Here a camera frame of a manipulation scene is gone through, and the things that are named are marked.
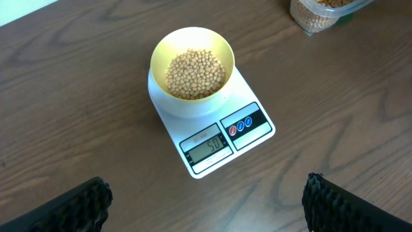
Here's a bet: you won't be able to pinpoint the clear plastic container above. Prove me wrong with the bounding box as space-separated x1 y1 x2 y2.
300 0 373 34

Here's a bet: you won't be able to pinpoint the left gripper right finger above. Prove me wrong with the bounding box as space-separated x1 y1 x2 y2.
302 173 411 232

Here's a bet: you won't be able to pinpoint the white digital kitchen scale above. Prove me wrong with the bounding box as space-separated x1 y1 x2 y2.
148 69 276 179

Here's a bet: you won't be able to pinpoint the pile of soybeans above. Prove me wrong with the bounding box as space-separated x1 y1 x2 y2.
290 0 353 34

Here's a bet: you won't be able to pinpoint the pale yellow bowl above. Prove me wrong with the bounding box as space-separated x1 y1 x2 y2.
149 27 235 104

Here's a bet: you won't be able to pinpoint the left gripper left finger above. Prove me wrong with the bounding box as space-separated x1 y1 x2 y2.
1 177 113 232

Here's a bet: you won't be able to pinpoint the soybeans in yellow bowl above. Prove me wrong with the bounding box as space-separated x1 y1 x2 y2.
165 48 226 100

